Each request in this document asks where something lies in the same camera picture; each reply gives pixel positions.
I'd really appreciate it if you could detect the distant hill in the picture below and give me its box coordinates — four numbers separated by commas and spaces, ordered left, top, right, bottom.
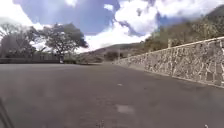
78, 42, 145, 64

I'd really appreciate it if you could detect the grey asphalt road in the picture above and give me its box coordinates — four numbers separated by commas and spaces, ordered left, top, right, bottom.
0, 62, 224, 128

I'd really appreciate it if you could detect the broad-crowned tree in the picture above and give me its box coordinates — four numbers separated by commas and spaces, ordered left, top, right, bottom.
39, 23, 90, 64

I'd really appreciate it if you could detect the low dark fence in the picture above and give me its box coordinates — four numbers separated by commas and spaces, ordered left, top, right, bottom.
0, 53, 78, 65

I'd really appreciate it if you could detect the bushy hillside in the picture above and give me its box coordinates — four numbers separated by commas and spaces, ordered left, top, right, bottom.
143, 4, 224, 52

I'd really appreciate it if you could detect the group of bare trees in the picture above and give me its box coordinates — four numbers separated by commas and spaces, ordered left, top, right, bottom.
0, 23, 38, 59

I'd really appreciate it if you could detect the tall stone wall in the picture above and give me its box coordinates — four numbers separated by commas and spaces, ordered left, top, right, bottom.
112, 36, 224, 90

